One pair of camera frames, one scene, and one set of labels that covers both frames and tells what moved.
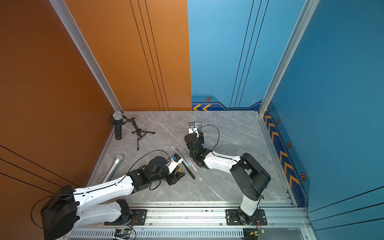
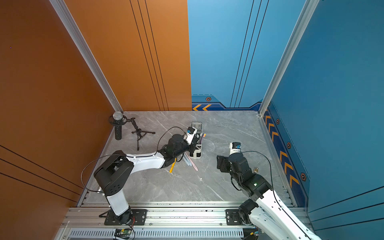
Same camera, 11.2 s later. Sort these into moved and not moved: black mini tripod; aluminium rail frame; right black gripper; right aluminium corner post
Moved: right black gripper
Not moved: aluminium rail frame; right aluminium corner post; black mini tripod
